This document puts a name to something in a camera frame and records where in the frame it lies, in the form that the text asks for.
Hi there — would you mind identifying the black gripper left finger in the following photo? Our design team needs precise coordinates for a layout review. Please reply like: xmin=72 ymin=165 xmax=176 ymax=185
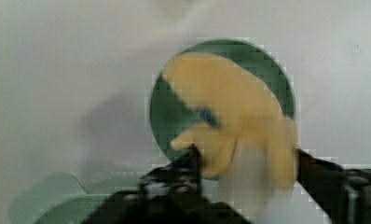
xmin=81 ymin=146 xmax=253 ymax=224

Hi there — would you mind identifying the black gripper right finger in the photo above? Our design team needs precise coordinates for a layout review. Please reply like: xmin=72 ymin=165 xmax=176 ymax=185
xmin=295 ymin=148 xmax=371 ymax=224

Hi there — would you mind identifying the green mug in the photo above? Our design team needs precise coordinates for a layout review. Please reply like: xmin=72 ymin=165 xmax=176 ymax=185
xmin=150 ymin=39 xmax=295 ymax=155

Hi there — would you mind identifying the green perforated colander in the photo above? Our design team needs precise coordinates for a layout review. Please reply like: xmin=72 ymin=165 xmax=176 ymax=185
xmin=8 ymin=173 xmax=138 ymax=224

